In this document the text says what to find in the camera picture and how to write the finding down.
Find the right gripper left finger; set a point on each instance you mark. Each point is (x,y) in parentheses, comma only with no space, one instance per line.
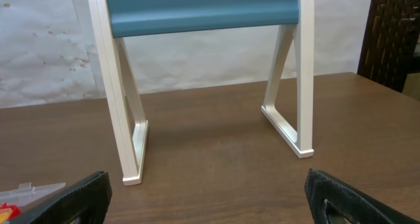
(78,197)

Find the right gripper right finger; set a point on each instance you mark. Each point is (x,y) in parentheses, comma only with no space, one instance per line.
(361,207)

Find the red and yellow tip box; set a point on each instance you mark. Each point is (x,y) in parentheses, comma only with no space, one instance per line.
(29,192)

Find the white and blue stand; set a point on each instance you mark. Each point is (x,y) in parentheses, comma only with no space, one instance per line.
(197,10)

